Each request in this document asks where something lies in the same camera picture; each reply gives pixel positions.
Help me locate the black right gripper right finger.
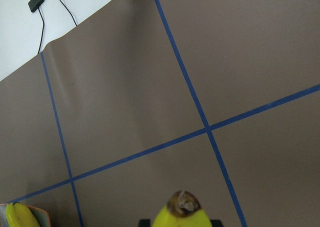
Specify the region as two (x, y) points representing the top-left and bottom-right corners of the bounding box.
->
(210, 219), (223, 227)

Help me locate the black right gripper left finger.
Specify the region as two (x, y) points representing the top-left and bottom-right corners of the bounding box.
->
(138, 219), (151, 227)

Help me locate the yellow banana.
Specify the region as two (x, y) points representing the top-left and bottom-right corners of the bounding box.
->
(5, 202), (41, 227)
(151, 190), (213, 227)

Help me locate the grey square plate orange rim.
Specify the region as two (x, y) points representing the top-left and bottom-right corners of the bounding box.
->
(0, 203), (52, 227)

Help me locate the small black box on table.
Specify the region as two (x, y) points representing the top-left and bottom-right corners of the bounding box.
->
(28, 0), (45, 13)

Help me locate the thin black table cable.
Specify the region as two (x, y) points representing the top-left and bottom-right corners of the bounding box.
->
(37, 0), (78, 55)

